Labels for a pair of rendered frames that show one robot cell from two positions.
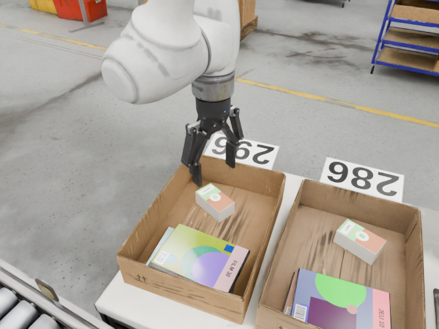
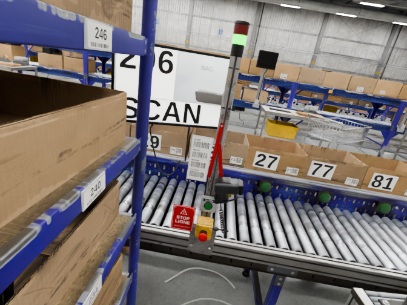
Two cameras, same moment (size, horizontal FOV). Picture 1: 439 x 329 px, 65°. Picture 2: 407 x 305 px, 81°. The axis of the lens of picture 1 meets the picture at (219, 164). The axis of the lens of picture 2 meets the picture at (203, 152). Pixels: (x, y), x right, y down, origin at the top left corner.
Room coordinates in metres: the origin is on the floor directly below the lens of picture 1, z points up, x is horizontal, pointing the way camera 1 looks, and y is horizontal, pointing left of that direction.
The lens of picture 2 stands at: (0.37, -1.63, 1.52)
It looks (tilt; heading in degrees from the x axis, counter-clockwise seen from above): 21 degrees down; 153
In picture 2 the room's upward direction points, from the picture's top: 9 degrees clockwise
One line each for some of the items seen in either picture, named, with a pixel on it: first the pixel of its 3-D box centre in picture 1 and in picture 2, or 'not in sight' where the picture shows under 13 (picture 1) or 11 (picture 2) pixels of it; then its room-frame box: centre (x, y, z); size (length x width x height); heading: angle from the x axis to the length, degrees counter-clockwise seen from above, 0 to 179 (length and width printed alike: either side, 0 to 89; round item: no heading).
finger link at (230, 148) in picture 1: (230, 155); not in sight; (0.69, -0.03, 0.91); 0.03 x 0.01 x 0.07; 40
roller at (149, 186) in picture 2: not in sight; (143, 196); (-0.85, -1.36, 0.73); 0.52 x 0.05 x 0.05; 152
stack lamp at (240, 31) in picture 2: not in sight; (240, 35); (-0.43, -1.16, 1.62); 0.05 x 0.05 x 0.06
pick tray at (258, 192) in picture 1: (211, 223); not in sight; (0.56, 0.02, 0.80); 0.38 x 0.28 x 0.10; 159
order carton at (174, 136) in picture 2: not in sight; (163, 135); (-1.25, -1.16, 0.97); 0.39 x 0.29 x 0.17; 61
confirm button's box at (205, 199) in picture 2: not in sight; (208, 204); (-0.40, -1.18, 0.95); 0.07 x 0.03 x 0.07; 62
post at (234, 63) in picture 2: not in sight; (214, 168); (-0.43, -1.16, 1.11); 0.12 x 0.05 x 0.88; 62
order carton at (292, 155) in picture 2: not in sight; (271, 155); (-0.88, -0.46, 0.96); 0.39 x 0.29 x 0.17; 62
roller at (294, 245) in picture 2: not in sight; (286, 223); (-0.45, -0.62, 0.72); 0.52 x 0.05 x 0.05; 152
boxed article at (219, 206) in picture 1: (214, 202); not in sight; (0.65, 0.01, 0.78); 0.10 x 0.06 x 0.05; 40
